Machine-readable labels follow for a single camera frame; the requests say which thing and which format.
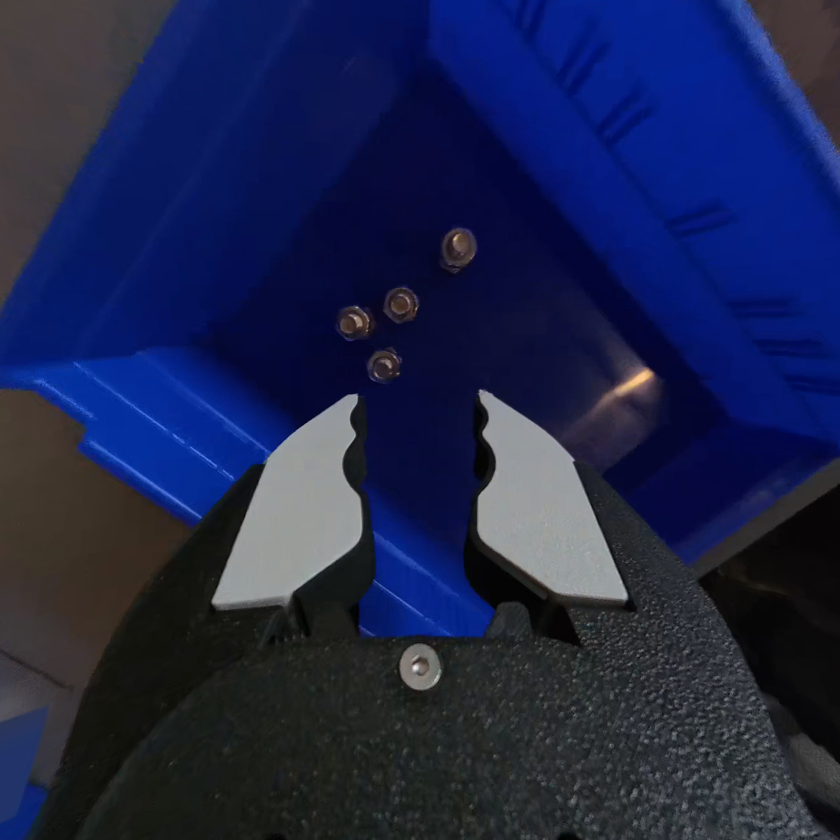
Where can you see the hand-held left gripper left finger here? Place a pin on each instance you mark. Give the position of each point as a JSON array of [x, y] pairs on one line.
[[295, 525]]

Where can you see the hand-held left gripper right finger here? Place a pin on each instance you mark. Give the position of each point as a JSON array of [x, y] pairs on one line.
[[544, 525]]

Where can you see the blue plastic bin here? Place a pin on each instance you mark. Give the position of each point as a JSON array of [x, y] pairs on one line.
[[590, 197]]

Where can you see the person's dark denim jacket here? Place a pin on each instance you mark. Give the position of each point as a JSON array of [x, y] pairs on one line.
[[787, 623]]

